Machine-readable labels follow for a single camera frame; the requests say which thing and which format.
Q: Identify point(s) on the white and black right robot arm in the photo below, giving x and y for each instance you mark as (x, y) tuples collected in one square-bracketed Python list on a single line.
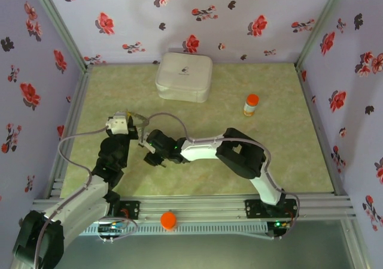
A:
[(200, 149)]

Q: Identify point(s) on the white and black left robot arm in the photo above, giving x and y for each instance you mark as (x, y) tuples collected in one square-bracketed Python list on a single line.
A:
[(80, 200)]

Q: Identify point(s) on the orange round button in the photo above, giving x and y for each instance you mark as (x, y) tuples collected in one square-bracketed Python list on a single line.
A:
[(168, 220)]

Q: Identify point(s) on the white square zip case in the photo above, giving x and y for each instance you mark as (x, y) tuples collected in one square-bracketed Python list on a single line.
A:
[(184, 77)]

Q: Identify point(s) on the small circuit board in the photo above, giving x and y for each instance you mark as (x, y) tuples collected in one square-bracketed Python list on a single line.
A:
[(279, 224), (109, 228)]

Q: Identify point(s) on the pill bottle with orange cap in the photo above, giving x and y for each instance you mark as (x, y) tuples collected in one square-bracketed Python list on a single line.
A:
[(250, 107)]

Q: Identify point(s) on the aluminium side rail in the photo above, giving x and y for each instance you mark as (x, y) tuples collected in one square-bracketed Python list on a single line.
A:
[(74, 110), (315, 122)]

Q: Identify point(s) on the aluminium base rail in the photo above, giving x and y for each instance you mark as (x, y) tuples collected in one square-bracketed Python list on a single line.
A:
[(203, 206)]

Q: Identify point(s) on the aluminium frame post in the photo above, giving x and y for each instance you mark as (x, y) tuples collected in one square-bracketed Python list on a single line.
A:
[(356, 251), (319, 26), (60, 26)]

